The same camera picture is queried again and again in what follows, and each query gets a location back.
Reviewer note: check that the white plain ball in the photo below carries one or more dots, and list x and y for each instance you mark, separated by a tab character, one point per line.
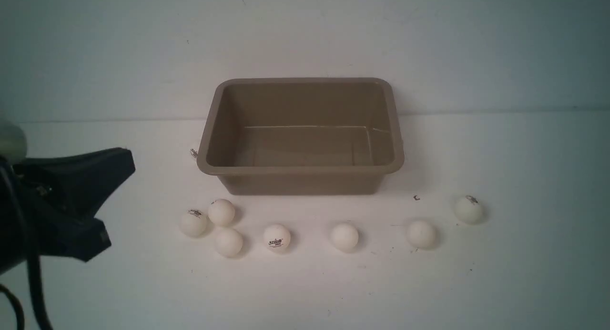
421	234
344	237

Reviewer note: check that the white ball red STIGA logo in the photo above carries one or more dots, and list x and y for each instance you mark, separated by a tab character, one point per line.
277	238

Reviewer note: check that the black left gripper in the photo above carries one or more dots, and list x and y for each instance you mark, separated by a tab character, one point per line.
58	199

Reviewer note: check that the brown plastic bin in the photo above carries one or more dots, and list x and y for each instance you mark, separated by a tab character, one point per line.
302	136

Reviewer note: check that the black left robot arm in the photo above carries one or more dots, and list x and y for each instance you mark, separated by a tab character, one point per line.
9	139

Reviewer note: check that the white ball cluster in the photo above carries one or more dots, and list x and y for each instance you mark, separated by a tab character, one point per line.
228	242
221	212

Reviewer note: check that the white ball with logo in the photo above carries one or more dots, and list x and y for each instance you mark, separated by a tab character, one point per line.
193	223

